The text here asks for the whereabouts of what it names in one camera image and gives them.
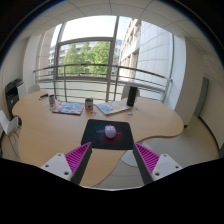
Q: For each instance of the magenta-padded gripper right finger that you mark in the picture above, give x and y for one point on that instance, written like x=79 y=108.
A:
x=165 y=165

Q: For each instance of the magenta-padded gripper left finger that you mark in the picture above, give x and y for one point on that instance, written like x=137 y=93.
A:
x=58 y=165

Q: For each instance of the pink and lilac computer mouse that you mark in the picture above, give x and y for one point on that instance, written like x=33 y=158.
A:
x=110 y=131

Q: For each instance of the black mouse pad with swirls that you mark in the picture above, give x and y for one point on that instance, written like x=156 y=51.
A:
x=91 y=136

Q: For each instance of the red and blue magazine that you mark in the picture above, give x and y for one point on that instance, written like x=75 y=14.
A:
x=68 y=108

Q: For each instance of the white chair with wooden legs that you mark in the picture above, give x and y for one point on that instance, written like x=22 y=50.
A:
x=8 y=125

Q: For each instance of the printed tin can with pens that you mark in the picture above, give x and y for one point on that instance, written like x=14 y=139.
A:
x=51 y=100

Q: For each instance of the printed tin can with plant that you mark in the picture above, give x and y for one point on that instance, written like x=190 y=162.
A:
x=89 y=104

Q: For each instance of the dark pen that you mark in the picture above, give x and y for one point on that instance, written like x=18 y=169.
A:
x=43 y=96

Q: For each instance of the black cylindrical speaker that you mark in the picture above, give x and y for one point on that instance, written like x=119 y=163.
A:
x=131 y=96

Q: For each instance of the open illustrated booklet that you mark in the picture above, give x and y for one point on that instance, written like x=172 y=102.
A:
x=113 y=108

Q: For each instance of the black printer on cabinet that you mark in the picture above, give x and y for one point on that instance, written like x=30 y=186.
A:
x=13 y=95

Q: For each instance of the grey metal railing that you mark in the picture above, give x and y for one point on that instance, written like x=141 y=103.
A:
x=83 y=66

